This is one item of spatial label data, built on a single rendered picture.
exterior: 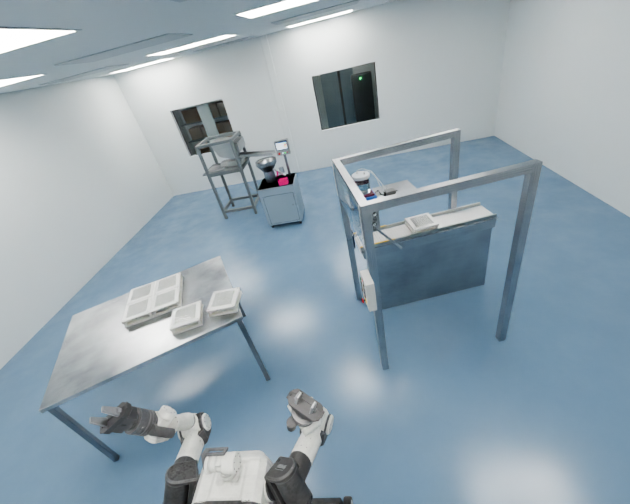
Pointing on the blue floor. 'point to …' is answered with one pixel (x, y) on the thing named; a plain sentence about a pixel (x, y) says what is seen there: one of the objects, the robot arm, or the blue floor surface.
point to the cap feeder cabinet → (282, 200)
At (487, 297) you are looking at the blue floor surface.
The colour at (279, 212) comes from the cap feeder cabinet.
